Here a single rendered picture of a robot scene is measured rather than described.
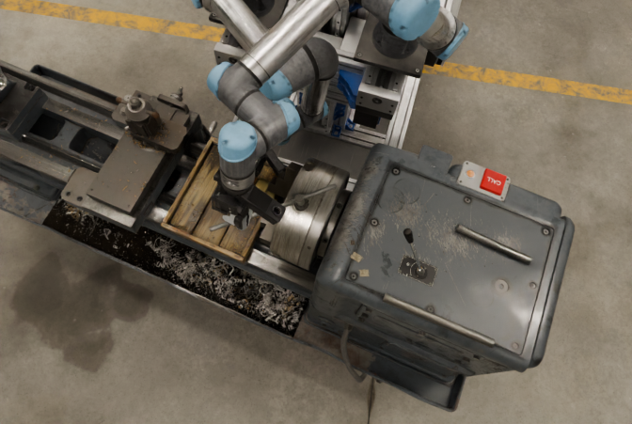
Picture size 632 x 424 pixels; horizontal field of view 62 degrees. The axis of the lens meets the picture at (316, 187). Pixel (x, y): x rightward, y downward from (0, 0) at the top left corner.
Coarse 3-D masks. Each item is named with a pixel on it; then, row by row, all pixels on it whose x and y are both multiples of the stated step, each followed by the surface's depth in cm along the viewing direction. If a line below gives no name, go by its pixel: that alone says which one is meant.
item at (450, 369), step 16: (320, 320) 186; (336, 320) 178; (352, 320) 166; (352, 336) 193; (368, 336) 180; (384, 336) 165; (384, 352) 192; (400, 352) 178; (416, 352) 164; (416, 368) 191; (432, 368) 180; (448, 368) 170; (464, 368) 162
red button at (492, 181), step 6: (486, 168) 144; (486, 174) 143; (492, 174) 143; (498, 174) 143; (486, 180) 142; (492, 180) 142; (498, 180) 143; (504, 180) 143; (480, 186) 142; (486, 186) 142; (492, 186) 142; (498, 186) 142; (492, 192) 142; (498, 192) 141
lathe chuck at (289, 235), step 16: (320, 160) 155; (304, 176) 144; (320, 176) 145; (304, 192) 142; (288, 208) 141; (288, 224) 142; (304, 224) 141; (272, 240) 145; (288, 240) 144; (304, 240) 142; (288, 256) 148
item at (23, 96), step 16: (0, 80) 168; (16, 80) 186; (0, 96) 180; (16, 96) 184; (32, 96) 184; (0, 112) 181; (16, 112) 181; (32, 112) 187; (0, 128) 181; (16, 128) 182
